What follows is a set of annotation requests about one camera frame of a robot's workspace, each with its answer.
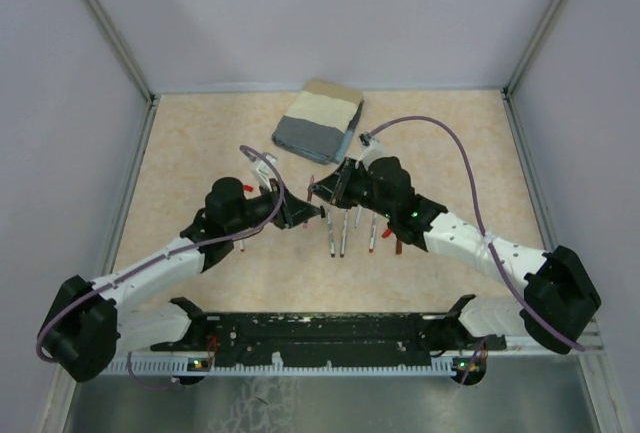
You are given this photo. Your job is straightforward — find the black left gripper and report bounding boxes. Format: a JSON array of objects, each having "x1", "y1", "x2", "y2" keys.
[{"x1": 227, "y1": 178, "x2": 321, "y2": 236}]

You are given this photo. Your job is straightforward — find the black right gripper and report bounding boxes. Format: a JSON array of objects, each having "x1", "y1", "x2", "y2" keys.
[{"x1": 309, "y1": 156, "x2": 395, "y2": 219}]

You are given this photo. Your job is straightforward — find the red clear pen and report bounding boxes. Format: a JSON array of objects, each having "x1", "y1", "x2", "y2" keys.
[{"x1": 306, "y1": 175, "x2": 315, "y2": 202}]

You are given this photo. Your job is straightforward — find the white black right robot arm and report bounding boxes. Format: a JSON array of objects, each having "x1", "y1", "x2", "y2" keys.
[{"x1": 311, "y1": 157, "x2": 601, "y2": 354}]

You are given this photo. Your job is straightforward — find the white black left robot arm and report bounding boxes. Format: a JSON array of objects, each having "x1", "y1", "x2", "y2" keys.
[{"x1": 36, "y1": 177, "x2": 325, "y2": 383}]

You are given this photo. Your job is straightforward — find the small white black-end pen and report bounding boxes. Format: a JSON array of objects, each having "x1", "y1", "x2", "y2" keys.
[{"x1": 354, "y1": 206, "x2": 362, "y2": 229}]

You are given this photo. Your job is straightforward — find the folded grey beige cloth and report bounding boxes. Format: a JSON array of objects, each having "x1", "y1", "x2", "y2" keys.
[{"x1": 271, "y1": 79, "x2": 364, "y2": 165}]

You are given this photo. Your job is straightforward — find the white red-end marker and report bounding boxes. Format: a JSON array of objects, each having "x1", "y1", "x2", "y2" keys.
[{"x1": 368, "y1": 213, "x2": 378, "y2": 253}]

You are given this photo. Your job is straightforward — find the white blue-end marker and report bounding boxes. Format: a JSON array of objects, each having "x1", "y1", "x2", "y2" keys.
[{"x1": 326, "y1": 211, "x2": 336, "y2": 258}]

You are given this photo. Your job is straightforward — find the white brown-end marker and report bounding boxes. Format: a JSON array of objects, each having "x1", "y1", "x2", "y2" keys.
[{"x1": 339, "y1": 210, "x2": 349, "y2": 258}]

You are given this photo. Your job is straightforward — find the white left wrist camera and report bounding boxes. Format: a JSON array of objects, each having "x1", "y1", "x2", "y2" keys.
[{"x1": 249, "y1": 152, "x2": 277, "y2": 191}]

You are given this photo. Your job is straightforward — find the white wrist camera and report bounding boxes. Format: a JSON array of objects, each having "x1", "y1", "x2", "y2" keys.
[
  {"x1": 358, "y1": 132, "x2": 388, "y2": 168},
  {"x1": 249, "y1": 152, "x2": 277, "y2": 191}
]

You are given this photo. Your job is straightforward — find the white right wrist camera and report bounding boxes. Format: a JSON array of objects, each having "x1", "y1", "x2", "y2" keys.
[{"x1": 358, "y1": 132, "x2": 388, "y2": 168}]

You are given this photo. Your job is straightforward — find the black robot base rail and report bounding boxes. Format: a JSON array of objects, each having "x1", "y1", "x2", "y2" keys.
[{"x1": 151, "y1": 295, "x2": 480, "y2": 369}]

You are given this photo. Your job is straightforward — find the aluminium frame post left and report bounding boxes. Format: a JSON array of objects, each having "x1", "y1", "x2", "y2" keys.
[{"x1": 53, "y1": 0, "x2": 161, "y2": 104}]

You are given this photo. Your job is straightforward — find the aluminium frame post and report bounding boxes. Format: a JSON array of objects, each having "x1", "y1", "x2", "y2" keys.
[
  {"x1": 502, "y1": 0, "x2": 591, "y2": 99},
  {"x1": 53, "y1": 0, "x2": 161, "y2": 104}
]

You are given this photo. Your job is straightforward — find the aluminium frame post right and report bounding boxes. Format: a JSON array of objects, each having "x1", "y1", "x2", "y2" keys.
[{"x1": 502, "y1": 0, "x2": 591, "y2": 99}]

